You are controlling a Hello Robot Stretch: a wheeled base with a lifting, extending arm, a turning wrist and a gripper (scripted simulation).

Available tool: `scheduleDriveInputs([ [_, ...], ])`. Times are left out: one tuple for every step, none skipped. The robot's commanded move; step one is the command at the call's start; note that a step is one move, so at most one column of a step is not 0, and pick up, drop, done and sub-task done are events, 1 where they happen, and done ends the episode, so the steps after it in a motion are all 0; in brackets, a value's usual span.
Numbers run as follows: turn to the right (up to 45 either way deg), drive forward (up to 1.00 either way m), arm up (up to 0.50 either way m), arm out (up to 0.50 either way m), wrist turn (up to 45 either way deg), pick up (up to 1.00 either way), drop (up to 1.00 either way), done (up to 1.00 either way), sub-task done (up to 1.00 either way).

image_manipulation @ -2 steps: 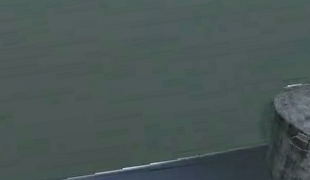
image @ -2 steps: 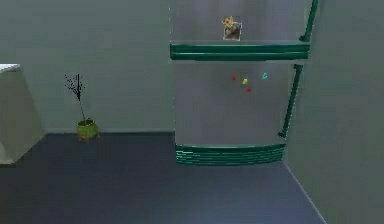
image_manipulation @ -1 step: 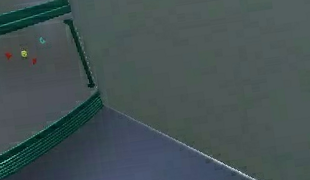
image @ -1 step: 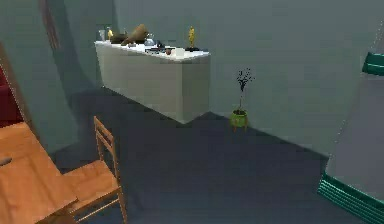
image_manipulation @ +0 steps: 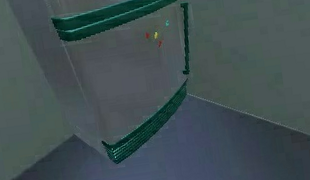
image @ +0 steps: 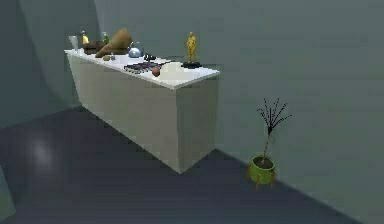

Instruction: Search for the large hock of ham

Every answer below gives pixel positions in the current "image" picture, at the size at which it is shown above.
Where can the white kitchen counter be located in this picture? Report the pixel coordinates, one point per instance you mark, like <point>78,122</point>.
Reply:
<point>143,110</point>

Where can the small brown ball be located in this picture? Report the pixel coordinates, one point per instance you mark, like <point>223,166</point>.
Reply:
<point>156,71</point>

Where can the golden figure statue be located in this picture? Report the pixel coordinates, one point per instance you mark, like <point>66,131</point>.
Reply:
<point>191,46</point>

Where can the dark stove burner plate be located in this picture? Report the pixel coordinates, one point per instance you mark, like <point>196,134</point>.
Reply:
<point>144,66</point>

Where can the small black object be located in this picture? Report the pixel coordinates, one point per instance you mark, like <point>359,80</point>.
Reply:
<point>149,57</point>

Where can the silver round kettle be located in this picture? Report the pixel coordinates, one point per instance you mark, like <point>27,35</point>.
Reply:
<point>135,51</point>

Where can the house plant in green pot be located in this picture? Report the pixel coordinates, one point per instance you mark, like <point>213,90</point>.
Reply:
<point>263,166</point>

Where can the small grey shaker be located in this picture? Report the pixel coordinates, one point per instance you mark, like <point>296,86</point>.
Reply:
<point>113,57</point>

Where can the small tan potato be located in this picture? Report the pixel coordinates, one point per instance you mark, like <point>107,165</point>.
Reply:
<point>106,58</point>

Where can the green bottle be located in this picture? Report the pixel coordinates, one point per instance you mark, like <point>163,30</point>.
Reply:
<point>105,39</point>

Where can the dark brown bowl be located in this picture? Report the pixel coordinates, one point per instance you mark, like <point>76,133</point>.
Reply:
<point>91,46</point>

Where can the yellow bottle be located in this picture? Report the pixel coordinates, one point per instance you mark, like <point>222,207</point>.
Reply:
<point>85,39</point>

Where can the clear glass vase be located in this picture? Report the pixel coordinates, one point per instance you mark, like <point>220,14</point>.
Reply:
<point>74,42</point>

